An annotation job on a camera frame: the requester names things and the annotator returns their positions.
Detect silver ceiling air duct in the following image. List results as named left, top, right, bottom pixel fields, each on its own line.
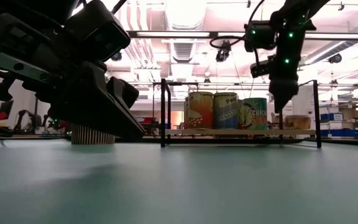
left=163, top=0, right=208, bottom=30

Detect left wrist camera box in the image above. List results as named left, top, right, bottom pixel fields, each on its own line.
left=61, top=0, right=132, bottom=63

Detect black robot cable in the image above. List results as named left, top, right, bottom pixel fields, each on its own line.
left=209, top=0, right=267, bottom=65

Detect pale can with round print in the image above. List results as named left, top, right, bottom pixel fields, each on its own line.
left=237, top=98, right=245, bottom=130

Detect black aluminium station frame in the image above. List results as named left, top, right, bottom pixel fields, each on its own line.
left=0, top=134, right=358, bottom=147

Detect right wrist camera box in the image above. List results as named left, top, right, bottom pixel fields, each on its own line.
left=249, top=60, right=275, bottom=79

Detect black workstation frame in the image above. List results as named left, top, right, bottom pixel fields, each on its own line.
left=152, top=81, right=200, bottom=131

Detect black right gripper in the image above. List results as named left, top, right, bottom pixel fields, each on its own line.
left=268, top=49, right=303, bottom=114

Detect artificial plant in striped pot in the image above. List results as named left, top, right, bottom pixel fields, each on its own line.
left=71, top=123, right=117, bottom=146

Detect blue peas can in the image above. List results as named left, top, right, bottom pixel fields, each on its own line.
left=213, top=91, right=239, bottom=130

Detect blue storage bins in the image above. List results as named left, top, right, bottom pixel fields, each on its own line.
left=320, top=111, right=358, bottom=138

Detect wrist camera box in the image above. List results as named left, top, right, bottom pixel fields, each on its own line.
left=249, top=60, right=275, bottom=79
left=61, top=0, right=132, bottom=63

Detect wooden shelf with black frame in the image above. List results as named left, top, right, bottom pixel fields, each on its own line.
left=160, top=78, right=323, bottom=149

